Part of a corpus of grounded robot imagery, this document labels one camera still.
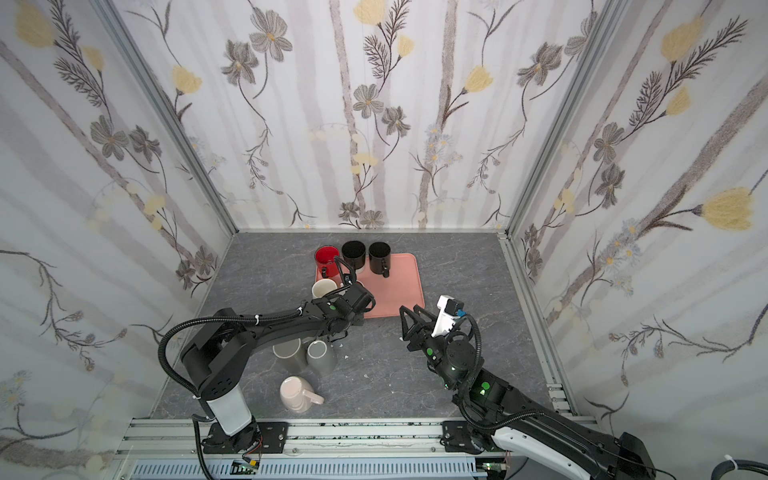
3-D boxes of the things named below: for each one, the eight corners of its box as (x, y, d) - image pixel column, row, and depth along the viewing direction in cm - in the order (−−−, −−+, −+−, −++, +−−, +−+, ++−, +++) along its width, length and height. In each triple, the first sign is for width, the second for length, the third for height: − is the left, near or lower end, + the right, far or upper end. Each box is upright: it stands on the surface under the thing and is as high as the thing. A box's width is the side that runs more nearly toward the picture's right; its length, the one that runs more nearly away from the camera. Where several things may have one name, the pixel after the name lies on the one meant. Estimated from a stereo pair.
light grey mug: (312, 374, 87) (304, 361, 78) (315, 353, 90) (308, 339, 82) (335, 374, 87) (330, 361, 78) (337, 353, 91) (333, 339, 82)
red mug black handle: (316, 284, 106) (311, 269, 100) (321, 260, 114) (317, 245, 107) (338, 284, 107) (335, 270, 100) (341, 260, 114) (338, 245, 107)
